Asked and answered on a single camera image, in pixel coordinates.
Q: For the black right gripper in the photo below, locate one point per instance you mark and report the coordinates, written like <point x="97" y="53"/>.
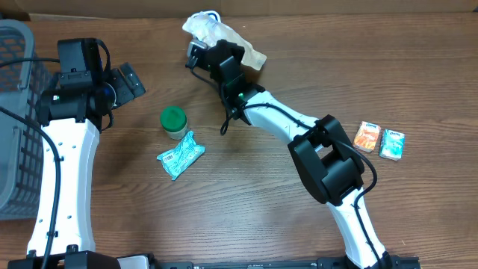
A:
<point x="237" y="52"/>

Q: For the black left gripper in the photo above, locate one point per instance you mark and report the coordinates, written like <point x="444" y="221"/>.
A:
<point x="127" y="93"/>

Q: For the beige paper pouch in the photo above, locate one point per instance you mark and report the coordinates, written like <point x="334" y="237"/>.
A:
<point x="251" y="58"/>

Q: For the green capped bottle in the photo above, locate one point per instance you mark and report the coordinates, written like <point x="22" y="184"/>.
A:
<point x="174" y="122"/>

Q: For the teal snack packet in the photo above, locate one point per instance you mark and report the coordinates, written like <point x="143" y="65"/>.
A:
<point x="175" y="161"/>

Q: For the orange snack packet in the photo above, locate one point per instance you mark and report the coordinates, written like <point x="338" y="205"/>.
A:
<point x="366" y="136"/>

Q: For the teal Kleenex tissue pack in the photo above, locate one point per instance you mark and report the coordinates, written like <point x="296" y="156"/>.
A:
<point x="392" y="144"/>

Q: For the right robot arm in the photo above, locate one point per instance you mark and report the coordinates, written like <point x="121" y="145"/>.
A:
<point x="327" y="164"/>

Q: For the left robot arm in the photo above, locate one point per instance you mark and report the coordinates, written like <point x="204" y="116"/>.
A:
<point x="69" y="115"/>

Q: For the white barcode scanner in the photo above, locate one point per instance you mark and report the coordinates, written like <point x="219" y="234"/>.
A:
<point x="205" y="26"/>

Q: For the grey plastic mesh basket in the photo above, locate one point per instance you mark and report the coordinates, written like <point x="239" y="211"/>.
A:
<point x="21" y="146"/>

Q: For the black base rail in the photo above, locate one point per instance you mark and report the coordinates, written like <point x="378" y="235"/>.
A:
<point x="261" y="264"/>

